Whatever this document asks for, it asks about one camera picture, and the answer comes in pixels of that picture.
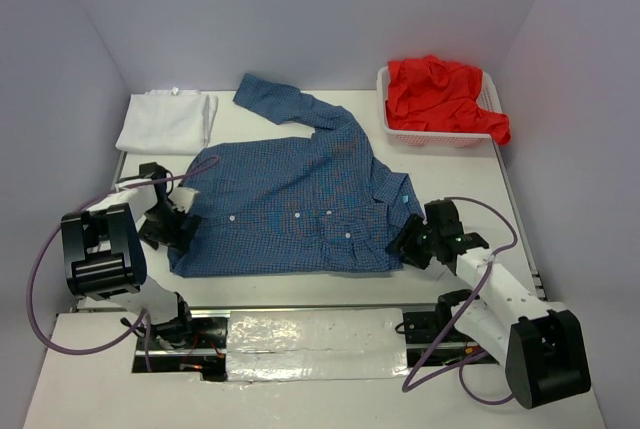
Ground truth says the red shirt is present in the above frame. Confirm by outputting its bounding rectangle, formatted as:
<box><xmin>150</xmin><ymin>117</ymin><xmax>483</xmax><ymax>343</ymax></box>
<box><xmin>385</xmin><ymin>55</ymin><xmax>511</xmax><ymax>145</ymax></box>

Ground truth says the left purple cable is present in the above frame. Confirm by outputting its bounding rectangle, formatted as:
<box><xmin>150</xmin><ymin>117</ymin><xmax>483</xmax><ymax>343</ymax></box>
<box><xmin>25</xmin><ymin>154</ymin><xmax>222</xmax><ymax>373</ymax></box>

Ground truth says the white plastic basket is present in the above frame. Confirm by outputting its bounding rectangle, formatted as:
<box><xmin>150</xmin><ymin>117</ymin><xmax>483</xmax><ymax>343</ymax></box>
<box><xmin>376</xmin><ymin>66</ymin><xmax>502</xmax><ymax>148</ymax></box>

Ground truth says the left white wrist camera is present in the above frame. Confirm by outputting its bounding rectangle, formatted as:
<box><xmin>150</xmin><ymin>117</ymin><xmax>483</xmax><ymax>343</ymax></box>
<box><xmin>168</xmin><ymin>186</ymin><xmax>199</xmax><ymax>213</ymax></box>

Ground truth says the blue plaid long sleeve shirt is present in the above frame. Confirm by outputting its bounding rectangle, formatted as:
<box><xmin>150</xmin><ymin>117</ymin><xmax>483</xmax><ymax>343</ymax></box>
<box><xmin>168</xmin><ymin>74</ymin><xmax>421</xmax><ymax>278</ymax></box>

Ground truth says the folded white shirt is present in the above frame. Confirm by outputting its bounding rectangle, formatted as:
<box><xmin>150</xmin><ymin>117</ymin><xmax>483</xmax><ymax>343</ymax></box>
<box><xmin>115</xmin><ymin>88</ymin><xmax>218</xmax><ymax>155</ymax></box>

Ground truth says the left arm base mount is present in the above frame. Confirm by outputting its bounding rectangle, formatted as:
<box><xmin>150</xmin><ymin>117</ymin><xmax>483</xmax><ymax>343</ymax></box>
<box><xmin>132</xmin><ymin>312</ymin><xmax>229</xmax><ymax>382</ymax></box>

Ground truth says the shiny silver tape sheet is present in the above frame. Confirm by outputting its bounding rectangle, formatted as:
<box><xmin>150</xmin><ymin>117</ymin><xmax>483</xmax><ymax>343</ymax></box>
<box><xmin>226</xmin><ymin>308</ymin><xmax>408</xmax><ymax>382</ymax></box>

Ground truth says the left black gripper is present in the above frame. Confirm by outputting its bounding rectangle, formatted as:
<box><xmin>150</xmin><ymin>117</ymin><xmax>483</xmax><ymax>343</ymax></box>
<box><xmin>139</xmin><ymin>201</ymin><xmax>202</xmax><ymax>258</ymax></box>

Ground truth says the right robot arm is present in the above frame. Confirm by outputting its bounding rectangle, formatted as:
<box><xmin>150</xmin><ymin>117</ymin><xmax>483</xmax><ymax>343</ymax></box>
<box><xmin>387</xmin><ymin>197</ymin><xmax>591</xmax><ymax>409</ymax></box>

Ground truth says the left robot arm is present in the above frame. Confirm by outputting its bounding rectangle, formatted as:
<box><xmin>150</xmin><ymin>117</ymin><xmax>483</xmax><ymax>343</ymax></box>
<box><xmin>61</xmin><ymin>162</ymin><xmax>201</xmax><ymax>348</ymax></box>

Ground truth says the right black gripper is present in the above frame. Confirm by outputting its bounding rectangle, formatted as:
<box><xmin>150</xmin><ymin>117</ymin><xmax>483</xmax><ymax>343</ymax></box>
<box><xmin>385</xmin><ymin>213</ymin><xmax>440</xmax><ymax>270</ymax></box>

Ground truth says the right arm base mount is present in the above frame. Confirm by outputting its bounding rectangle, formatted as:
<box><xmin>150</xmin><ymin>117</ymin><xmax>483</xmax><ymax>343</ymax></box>
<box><xmin>394</xmin><ymin>289</ymin><xmax>480</xmax><ymax>368</ymax></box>

